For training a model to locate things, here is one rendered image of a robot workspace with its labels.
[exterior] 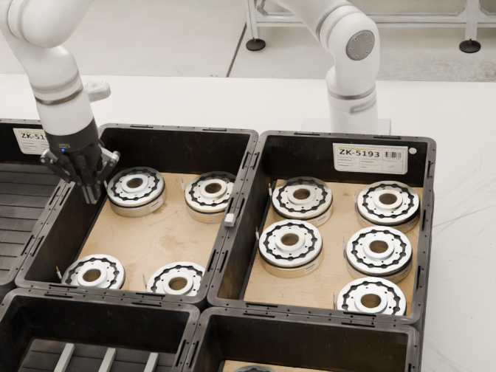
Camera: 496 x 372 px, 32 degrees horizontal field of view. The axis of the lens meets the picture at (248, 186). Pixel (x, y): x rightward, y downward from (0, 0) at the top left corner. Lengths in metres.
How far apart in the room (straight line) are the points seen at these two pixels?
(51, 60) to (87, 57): 2.41
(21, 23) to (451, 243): 0.86
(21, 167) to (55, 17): 0.62
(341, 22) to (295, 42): 1.94
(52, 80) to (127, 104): 0.84
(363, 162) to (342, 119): 0.17
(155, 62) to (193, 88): 1.45
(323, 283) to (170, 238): 0.28
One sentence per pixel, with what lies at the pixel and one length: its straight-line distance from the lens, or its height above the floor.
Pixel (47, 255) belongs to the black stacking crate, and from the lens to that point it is 1.39.
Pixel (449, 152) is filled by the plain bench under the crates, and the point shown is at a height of 0.70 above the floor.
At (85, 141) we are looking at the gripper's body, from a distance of 1.26.
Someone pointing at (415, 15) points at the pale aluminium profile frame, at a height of 0.14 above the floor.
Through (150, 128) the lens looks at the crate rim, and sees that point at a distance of 1.54.
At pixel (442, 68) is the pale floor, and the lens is 3.27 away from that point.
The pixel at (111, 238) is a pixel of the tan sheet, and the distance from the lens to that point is 1.49.
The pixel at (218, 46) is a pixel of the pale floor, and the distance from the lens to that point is 3.50.
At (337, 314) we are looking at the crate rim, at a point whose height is 0.93.
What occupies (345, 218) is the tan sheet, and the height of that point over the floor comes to 0.83.
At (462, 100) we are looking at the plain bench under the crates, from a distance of 1.93.
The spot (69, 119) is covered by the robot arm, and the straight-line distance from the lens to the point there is 1.23.
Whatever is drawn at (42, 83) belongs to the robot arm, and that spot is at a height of 1.21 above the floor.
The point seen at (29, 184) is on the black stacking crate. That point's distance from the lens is 1.66.
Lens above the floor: 1.84
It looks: 41 degrees down
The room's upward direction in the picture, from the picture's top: 9 degrees counter-clockwise
